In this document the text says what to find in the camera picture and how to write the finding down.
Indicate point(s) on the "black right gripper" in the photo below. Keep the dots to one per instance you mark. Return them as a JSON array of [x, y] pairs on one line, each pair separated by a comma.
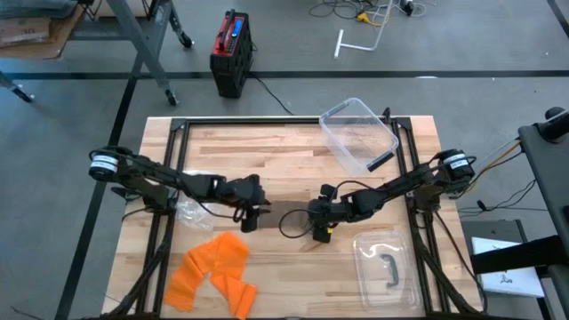
[[324, 211]]

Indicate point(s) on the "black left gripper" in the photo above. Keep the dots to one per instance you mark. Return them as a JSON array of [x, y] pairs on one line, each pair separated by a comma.
[[244, 191]]

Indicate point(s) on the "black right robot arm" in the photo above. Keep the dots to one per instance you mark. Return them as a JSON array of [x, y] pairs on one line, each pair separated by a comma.
[[400, 182]]

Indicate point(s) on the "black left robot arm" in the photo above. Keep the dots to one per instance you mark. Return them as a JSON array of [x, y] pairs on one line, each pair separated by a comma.
[[169, 178]]

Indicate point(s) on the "orange elastic bandage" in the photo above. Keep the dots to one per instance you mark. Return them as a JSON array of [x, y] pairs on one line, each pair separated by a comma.
[[222, 258]]

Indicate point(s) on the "clear plastic bag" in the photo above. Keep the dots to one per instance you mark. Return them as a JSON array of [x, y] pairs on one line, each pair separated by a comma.
[[195, 215]]

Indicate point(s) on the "red black power station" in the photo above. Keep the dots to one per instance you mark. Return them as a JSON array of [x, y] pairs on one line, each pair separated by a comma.
[[231, 66]]

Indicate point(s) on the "black clamp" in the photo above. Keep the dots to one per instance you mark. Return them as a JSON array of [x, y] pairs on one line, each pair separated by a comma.
[[124, 192]]

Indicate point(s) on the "white T-shaped pipe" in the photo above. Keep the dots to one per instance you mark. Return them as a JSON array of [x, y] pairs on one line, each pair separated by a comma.
[[338, 44]]

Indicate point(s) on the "grey flat box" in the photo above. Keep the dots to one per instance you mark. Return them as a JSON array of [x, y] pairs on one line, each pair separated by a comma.
[[493, 229]]

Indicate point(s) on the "yellow connector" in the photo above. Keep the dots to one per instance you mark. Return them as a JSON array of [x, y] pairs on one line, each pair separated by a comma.
[[363, 18]]

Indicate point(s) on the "grey metal table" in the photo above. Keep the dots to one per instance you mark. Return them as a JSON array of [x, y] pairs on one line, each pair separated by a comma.
[[138, 44]]

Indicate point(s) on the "white paper box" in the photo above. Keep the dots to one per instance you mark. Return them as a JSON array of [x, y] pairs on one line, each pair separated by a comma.
[[511, 284]]

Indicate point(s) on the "black grey side desk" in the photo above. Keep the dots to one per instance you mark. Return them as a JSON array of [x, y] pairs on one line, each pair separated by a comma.
[[549, 169]]

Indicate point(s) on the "grey caster leg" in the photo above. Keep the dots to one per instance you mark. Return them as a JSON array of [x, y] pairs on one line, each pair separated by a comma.
[[20, 92]]

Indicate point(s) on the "cardboard box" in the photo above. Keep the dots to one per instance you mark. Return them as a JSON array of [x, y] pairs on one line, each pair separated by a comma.
[[26, 35]]

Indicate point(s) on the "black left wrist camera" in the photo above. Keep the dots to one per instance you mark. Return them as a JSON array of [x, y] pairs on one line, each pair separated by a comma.
[[250, 220]]

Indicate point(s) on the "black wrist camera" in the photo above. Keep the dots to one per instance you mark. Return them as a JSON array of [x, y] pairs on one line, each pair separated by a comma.
[[322, 234], [250, 220]]

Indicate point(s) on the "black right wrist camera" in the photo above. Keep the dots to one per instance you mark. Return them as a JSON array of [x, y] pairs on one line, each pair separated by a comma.
[[322, 234]]

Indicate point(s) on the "black table frame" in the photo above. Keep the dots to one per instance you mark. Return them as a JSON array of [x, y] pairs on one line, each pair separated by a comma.
[[289, 121]]

